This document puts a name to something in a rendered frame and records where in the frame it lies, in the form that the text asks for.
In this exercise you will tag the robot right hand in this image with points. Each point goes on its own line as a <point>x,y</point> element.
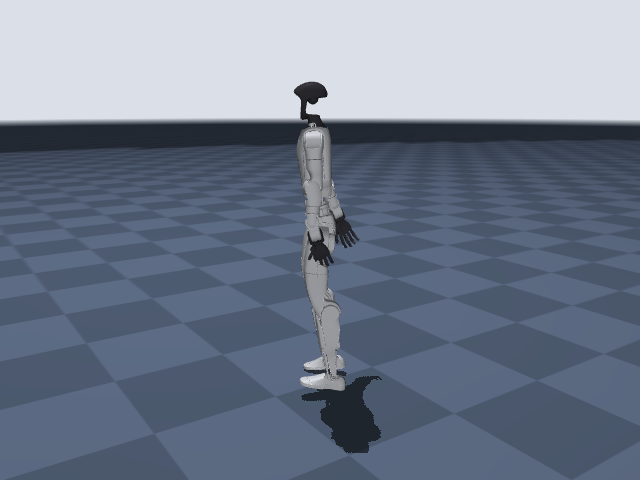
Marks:
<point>343,228</point>

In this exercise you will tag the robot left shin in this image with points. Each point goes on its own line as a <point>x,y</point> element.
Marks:
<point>328,331</point>

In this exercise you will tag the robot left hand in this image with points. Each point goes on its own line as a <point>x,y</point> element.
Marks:
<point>319,251</point>

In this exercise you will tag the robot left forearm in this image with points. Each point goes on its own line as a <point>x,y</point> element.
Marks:
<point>312,211</point>

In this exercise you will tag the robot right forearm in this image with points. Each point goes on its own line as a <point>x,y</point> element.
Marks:
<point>334,203</point>

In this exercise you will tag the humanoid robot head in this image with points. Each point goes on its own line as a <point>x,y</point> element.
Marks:
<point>311,92</point>

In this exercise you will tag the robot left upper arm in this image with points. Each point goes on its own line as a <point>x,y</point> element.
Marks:
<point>313,143</point>

